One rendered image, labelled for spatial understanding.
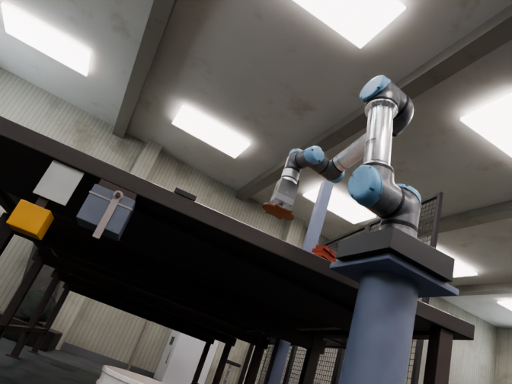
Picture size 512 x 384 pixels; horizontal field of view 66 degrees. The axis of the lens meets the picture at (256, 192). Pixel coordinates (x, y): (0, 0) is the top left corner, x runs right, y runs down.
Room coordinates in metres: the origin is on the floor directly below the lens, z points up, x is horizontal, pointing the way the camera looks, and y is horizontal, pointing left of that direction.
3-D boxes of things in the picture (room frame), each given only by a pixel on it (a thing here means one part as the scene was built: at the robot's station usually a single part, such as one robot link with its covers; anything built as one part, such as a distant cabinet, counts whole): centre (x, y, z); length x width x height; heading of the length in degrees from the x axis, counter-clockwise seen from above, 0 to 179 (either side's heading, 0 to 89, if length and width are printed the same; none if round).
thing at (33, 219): (1.20, 0.60, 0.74); 0.09 x 0.08 x 0.24; 101
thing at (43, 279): (6.04, 2.34, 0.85); 1.04 x 1.02 x 1.71; 108
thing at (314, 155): (1.47, -0.18, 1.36); 0.11 x 0.11 x 0.08; 27
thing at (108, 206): (1.24, 0.42, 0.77); 0.14 x 0.11 x 0.18; 101
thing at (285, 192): (1.56, -0.12, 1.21); 0.10 x 0.09 x 0.16; 12
